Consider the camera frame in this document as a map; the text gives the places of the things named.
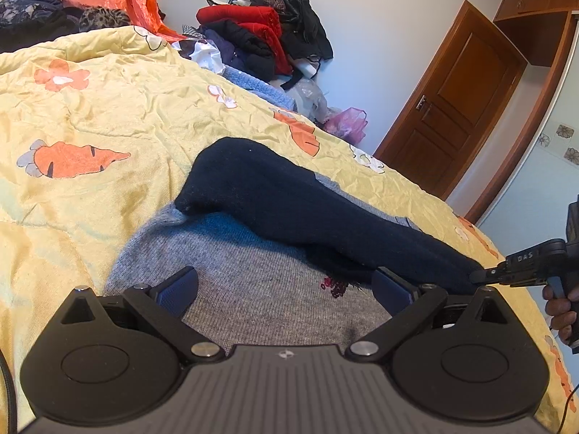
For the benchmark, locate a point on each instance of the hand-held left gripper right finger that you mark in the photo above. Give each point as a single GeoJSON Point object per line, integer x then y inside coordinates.
{"type": "Point", "coordinates": [392, 290]}

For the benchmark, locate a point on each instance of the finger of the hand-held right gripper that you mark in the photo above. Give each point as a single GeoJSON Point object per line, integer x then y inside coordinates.
{"type": "Point", "coordinates": [485, 275]}

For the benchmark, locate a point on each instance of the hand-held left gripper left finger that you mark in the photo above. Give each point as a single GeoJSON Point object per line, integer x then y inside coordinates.
{"type": "Point", "coordinates": [178, 290]}

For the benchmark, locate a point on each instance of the grey sweater with navy sleeves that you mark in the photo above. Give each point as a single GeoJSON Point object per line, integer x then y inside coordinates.
{"type": "Point", "coordinates": [271, 289]}

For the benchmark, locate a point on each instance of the black clothes pile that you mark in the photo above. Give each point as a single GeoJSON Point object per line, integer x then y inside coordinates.
{"type": "Point", "coordinates": [294, 18]}

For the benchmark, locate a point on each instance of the person's right hand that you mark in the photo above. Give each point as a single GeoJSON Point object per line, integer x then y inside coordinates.
{"type": "Point", "coordinates": [557, 318]}

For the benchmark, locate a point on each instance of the pink plastic bag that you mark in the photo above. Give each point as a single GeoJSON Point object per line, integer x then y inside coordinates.
{"type": "Point", "coordinates": [346, 122]}

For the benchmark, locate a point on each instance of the brown wooden door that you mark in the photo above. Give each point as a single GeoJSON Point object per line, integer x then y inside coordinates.
{"type": "Point", "coordinates": [457, 99]}

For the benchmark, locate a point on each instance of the yellow carrot-print blanket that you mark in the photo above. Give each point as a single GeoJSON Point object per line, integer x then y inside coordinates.
{"type": "Point", "coordinates": [113, 113]}

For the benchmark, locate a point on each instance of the clear plastic bag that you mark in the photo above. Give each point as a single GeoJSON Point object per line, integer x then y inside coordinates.
{"type": "Point", "coordinates": [310, 97]}

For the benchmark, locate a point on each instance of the light blue knit garment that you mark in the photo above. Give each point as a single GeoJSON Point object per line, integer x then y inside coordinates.
{"type": "Point", "coordinates": [258, 85]}

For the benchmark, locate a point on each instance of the white patterned cloth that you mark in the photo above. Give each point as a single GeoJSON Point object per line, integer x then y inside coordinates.
{"type": "Point", "coordinates": [201, 52]}

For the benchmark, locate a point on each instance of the wooden overhead cabinet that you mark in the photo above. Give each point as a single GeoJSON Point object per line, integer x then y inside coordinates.
{"type": "Point", "coordinates": [538, 4]}

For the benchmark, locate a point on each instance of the red garment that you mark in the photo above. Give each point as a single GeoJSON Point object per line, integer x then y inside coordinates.
{"type": "Point", "coordinates": [246, 20]}

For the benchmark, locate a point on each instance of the leopard print cloth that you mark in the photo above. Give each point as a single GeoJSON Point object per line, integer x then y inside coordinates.
{"type": "Point", "coordinates": [104, 19]}

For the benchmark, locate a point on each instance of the dark floral garment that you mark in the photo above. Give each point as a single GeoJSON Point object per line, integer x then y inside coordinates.
{"type": "Point", "coordinates": [27, 11]}

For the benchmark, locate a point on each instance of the flower wall tile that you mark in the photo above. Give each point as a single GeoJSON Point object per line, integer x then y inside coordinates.
{"type": "Point", "coordinates": [572, 154]}
{"type": "Point", "coordinates": [565, 130]}
{"type": "Point", "coordinates": [545, 140]}

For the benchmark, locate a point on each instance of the wooden door frame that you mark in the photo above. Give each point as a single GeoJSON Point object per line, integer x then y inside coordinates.
{"type": "Point", "coordinates": [529, 122]}

